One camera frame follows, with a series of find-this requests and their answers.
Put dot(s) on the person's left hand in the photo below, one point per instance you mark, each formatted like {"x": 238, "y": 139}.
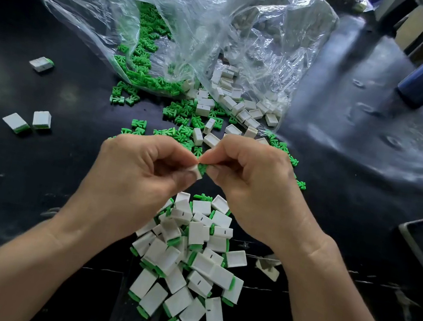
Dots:
{"x": 130, "y": 185}

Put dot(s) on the person's right hand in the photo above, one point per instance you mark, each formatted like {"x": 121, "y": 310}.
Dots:
{"x": 267, "y": 192}

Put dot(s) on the white plastic part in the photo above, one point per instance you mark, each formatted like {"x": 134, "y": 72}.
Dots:
{"x": 193, "y": 171}

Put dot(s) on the green plastic part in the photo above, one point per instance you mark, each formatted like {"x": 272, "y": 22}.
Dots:
{"x": 201, "y": 169}

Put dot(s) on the heap of white caps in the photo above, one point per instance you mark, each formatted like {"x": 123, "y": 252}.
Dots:
{"x": 233, "y": 105}

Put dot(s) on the pile of assembled white-green pieces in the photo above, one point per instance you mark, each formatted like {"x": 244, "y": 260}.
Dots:
{"x": 187, "y": 280}

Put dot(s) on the assembled white-green part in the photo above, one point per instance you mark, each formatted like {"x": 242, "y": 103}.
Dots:
{"x": 16, "y": 122}
{"x": 41, "y": 119}
{"x": 41, "y": 63}

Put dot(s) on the pile of green clips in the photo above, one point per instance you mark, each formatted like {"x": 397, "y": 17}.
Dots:
{"x": 140, "y": 57}

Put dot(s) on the person's left forearm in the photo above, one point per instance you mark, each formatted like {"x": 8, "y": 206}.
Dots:
{"x": 11, "y": 270}

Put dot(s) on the empty white shell right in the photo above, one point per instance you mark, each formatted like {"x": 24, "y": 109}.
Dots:
{"x": 267, "y": 266}

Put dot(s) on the clear plastic bag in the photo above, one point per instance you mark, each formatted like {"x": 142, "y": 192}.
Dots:
{"x": 274, "y": 27}

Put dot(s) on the brown cardboard box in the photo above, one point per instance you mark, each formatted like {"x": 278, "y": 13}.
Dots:
{"x": 413, "y": 26}

